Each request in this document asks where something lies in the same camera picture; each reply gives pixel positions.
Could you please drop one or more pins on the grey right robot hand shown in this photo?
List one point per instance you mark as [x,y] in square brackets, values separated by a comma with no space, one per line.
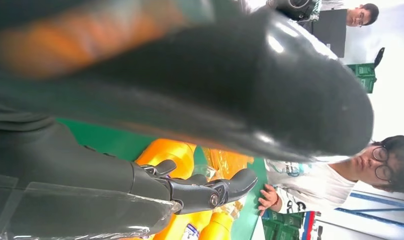
[254,82]

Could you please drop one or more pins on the green plastic crate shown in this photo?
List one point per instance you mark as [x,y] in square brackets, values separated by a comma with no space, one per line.
[364,78]
[281,228]

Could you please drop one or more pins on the person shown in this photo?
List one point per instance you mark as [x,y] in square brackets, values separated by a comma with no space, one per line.
[362,15]
[314,185]

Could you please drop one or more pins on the yellow taped cardboard mat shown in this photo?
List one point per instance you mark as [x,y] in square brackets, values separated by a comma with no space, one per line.
[230,160]

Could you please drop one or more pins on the dark laptop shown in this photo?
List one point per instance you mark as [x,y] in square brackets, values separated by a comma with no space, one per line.
[330,31]

